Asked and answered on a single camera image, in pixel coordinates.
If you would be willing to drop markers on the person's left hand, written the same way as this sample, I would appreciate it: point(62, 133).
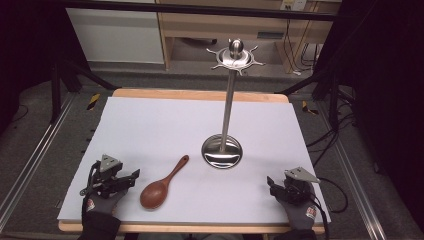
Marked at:
point(104, 204)

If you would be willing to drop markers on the steel utensil stand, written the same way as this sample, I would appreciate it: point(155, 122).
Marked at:
point(228, 110)

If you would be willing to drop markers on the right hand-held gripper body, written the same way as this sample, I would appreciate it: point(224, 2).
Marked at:
point(297, 186)

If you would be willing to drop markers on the yellow black striped marker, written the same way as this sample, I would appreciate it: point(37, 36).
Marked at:
point(93, 101)
point(308, 108)

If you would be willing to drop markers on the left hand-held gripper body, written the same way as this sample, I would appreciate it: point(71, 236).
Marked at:
point(107, 173)

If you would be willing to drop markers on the white cabinet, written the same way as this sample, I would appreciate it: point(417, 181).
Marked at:
point(116, 33)

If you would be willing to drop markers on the black metal frame leg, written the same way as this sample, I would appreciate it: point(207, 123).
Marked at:
point(66, 80)
point(320, 83)

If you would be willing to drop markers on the white table mat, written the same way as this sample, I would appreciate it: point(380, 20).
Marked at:
point(186, 140)

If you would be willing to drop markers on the person's right hand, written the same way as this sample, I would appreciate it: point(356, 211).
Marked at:
point(302, 214)

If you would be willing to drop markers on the brown wooden spoon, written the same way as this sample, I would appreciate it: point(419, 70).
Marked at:
point(160, 190)

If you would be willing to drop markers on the white wall power strip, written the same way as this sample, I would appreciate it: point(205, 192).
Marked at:
point(293, 4)

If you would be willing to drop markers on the black metal frame bar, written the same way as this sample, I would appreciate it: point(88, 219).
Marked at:
point(200, 9)

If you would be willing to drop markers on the aluminium floor rail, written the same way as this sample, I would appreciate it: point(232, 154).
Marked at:
point(36, 156)
point(353, 180)

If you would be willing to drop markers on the light wooden desk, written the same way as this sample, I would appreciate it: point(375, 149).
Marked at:
point(233, 23)

